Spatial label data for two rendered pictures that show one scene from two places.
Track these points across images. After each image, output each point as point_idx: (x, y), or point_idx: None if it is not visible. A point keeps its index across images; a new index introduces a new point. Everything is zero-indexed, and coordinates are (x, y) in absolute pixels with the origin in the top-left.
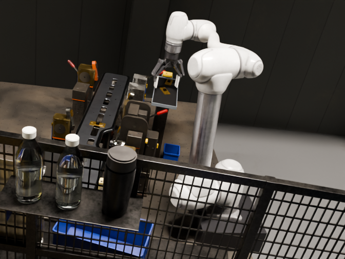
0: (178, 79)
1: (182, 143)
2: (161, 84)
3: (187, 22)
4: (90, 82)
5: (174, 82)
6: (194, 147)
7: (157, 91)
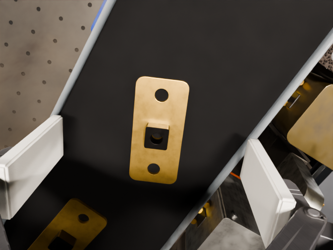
0: (22, 147)
1: (55, 88)
2: (127, 225)
3: None
4: None
5: (25, 223)
6: None
7: (214, 138)
